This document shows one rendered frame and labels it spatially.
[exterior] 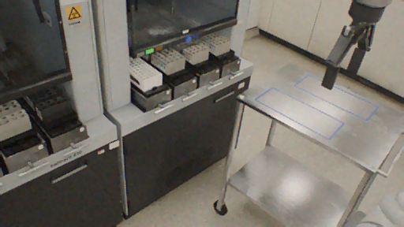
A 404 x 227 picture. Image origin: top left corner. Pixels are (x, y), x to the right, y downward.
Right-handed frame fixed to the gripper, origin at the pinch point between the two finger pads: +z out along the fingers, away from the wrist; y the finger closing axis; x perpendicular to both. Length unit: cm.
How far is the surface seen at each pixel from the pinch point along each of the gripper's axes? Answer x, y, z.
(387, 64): 44, 218, 91
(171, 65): 73, 2, 34
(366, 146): -7.9, 30.0, 38.0
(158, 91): 66, -10, 39
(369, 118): -1, 48, 38
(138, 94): 71, -17, 40
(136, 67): 81, -11, 34
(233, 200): 43, 29, 120
